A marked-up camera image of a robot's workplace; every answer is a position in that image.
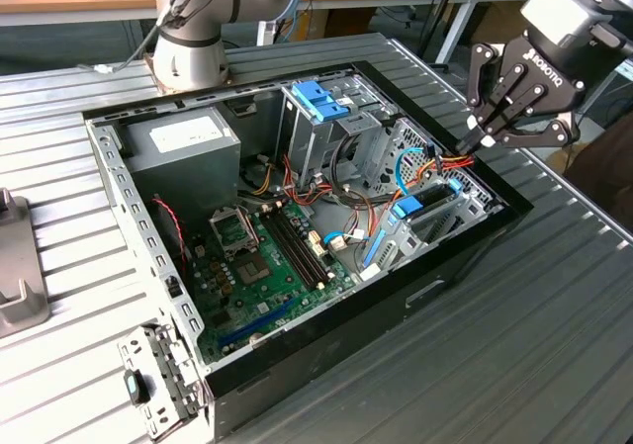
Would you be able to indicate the white plastic tag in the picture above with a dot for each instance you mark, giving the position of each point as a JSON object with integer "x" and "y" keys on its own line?
{"x": 370, "y": 273}

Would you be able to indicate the plain brown cardboard box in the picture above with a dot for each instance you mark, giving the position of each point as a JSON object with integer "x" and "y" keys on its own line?
{"x": 494, "y": 24}

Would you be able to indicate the blue plastic drive latch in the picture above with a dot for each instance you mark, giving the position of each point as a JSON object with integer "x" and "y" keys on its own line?
{"x": 321, "y": 103}

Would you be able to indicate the hinged metal slot retainer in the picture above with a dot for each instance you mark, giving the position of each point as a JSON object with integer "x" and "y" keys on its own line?
{"x": 173, "y": 360}

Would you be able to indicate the beige board header block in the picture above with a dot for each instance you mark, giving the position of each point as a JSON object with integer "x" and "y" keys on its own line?
{"x": 316, "y": 241}

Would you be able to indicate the green motherboard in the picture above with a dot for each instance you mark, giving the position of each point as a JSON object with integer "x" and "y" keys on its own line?
{"x": 277, "y": 291}

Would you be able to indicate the blue expansion slot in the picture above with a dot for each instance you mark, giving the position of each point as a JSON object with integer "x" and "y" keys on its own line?
{"x": 257, "y": 323}

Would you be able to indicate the black open PC case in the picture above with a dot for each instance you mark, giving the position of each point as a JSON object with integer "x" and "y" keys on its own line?
{"x": 346, "y": 345}

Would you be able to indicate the metal optical drive cage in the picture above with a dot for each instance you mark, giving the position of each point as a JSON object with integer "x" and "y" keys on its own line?
{"x": 316, "y": 142}

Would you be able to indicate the CPU socket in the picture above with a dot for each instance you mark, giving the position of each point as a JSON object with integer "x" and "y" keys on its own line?
{"x": 252, "y": 270}

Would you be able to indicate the metal disk bay cage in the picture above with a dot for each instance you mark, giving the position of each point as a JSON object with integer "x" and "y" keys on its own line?
{"x": 435, "y": 226}

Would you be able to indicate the grey Dell power supply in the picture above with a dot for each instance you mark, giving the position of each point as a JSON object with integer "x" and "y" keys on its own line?
{"x": 188, "y": 137}

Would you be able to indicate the yellow taped cardboard box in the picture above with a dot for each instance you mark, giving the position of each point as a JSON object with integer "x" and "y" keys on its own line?
{"x": 561, "y": 157}

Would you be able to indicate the small black chassis clip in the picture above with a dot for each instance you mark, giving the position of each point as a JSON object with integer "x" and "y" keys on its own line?
{"x": 174, "y": 288}

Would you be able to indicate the person in brown trousers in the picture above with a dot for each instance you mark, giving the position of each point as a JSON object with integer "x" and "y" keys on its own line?
{"x": 608, "y": 167}

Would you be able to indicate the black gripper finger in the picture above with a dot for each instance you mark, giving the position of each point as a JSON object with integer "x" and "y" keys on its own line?
{"x": 482, "y": 78}
{"x": 539, "y": 135}

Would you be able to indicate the black latch with blue face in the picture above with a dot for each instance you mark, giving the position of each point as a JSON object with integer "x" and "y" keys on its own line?
{"x": 136, "y": 387}

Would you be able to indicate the black tripod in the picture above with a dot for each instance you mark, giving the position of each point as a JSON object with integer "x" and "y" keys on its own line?
{"x": 440, "y": 14}

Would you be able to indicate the black RAM slot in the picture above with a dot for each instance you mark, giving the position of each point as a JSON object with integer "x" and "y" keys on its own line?
{"x": 298, "y": 244}
{"x": 292, "y": 247}
{"x": 309, "y": 238}
{"x": 303, "y": 241}

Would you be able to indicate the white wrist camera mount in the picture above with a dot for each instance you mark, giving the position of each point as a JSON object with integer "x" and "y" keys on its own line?
{"x": 559, "y": 11}

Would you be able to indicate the hard disk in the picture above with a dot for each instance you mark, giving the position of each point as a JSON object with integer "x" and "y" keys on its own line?
{"x": 408, "y": 206}

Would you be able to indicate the small beige power socket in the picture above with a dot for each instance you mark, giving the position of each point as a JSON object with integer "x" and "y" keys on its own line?
{"x": 200, "y": 251}

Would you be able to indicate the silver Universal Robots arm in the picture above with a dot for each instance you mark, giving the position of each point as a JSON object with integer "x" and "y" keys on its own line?
{"x": 188, "y": 43}

